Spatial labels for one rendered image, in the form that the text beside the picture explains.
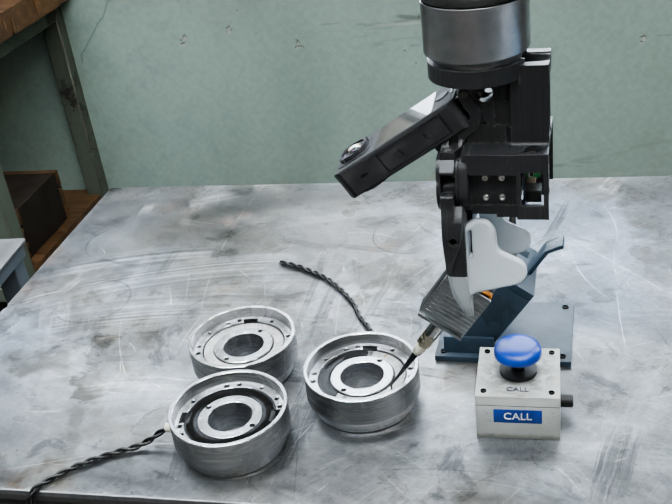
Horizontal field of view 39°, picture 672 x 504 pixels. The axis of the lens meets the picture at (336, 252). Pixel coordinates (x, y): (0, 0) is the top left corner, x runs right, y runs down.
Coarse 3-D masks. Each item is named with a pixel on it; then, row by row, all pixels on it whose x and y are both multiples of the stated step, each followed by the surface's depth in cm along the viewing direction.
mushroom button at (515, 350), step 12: (504, 336) 81; (516, 336) 80; (528, 336) 80; (504, 348) 79; (516, 348) 79; (528, 348) 79; (540, 348) 79; (504, 360) 79; (516, 360) 78; (528, 360) 78
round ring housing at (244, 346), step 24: (240, 312) 96; (264, 312) 96; (192, 336) 92; (240, 336) 94; (264, 336) 93; (288, 336) 93; (192, 360) 90; (240, 360) 90; (264, 360) 87; (288, 360) 90
